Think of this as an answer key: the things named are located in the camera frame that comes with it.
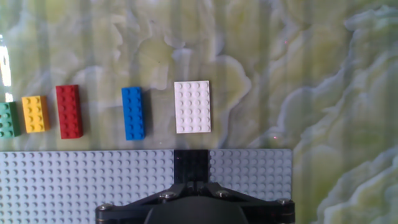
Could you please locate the yellow Lego brick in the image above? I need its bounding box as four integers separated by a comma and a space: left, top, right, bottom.
21, 95, 50, 134

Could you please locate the black Lego plate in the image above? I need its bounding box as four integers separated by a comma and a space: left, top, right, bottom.
173, 149, 210, 185

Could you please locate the long red Lego brick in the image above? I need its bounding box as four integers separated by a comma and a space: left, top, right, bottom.
55, 84, 84, 140

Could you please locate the white Lego plate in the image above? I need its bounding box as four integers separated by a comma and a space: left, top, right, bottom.
174, 80, 212, 134

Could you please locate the grey Lego baseplate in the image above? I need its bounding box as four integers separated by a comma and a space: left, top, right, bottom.
0, 148, 294, 224

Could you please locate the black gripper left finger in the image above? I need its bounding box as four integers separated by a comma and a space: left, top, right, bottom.
95, 182, 197, 224

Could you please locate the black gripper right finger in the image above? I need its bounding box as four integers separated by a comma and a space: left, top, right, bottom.
196, 182, 296, 224

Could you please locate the long blue Lego brick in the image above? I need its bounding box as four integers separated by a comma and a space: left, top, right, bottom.
121, 86, 146, 141

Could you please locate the green Lego brick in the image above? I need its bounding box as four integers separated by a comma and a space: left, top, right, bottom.
0, 101, 22, 139

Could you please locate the green marble pattern mat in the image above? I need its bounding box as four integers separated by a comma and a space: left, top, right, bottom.
0, 0, 398, 224

